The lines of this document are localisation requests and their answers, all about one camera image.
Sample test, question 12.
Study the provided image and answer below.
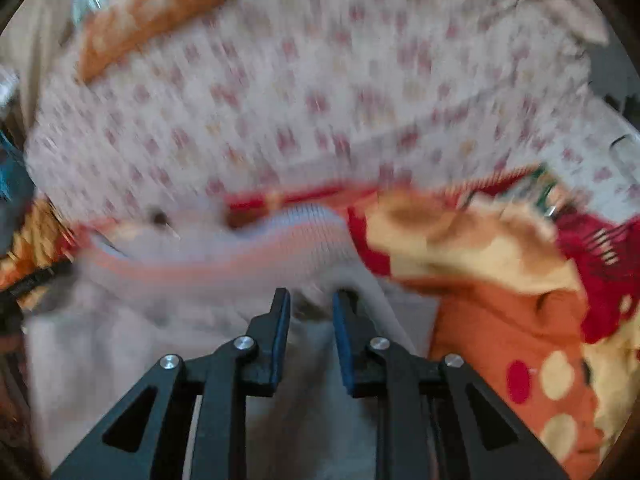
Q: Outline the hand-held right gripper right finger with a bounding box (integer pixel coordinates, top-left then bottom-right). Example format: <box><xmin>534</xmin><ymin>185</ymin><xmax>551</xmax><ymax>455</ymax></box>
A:
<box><xmin>332</xmin><ymin>289</ymin><xmax>571</xmax><ymax>480</ymax></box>

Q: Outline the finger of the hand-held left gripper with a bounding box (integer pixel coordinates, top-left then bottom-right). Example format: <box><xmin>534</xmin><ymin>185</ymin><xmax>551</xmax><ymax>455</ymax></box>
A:
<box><xmin>0</xmin><ymin>260</ymin><xmax>76</xmax><ymax>332</ymax></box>

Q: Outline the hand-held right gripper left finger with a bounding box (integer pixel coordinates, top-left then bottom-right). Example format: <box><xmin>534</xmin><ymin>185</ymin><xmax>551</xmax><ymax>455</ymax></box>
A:
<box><xmin>50</xmin><ymin>287</ymin><xmax>291</xmax><ymax>480</ymax></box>

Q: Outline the beige zip jacket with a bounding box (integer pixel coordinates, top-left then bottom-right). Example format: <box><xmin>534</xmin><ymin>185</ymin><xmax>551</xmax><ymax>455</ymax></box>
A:
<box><xmin>25</xmin><ymin>205</ymin><xmax>441</xmax><ymax>480</ymax></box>

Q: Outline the teal cloth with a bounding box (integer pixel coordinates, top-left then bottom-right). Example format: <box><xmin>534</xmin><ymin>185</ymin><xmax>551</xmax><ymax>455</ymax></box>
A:
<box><xmin>0</xmin><ymin>130</ymin><xmax>35</xmax><ymax>203</ymax></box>

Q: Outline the orange red yellow blanket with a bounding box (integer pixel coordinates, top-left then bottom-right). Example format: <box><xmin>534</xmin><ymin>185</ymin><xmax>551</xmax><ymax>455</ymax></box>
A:
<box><xmin>0</xmin><ymin>165</ymin><xmax>640</xmax><ymax>480</ymax></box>

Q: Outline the beige curtain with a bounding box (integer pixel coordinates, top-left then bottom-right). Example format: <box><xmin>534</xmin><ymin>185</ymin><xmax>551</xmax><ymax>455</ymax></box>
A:
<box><xmin>0</xmin><ymin>0</ymin><xmax>88</xmax><ymax>128</ymax></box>

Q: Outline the floral quilt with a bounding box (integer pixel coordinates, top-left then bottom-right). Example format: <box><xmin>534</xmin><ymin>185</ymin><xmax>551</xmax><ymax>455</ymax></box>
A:
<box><xmin>25</xmin><ymin>0</ymin><xmax>640</xmax><ymax>241</ymax></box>

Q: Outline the beige cloth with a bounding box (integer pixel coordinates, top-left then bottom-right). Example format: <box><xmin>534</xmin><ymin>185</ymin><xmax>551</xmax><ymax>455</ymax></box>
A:
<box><xmin>500</xmin><ymin>0</ymin><xmax>612</xmax><ymax>47</ymax></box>

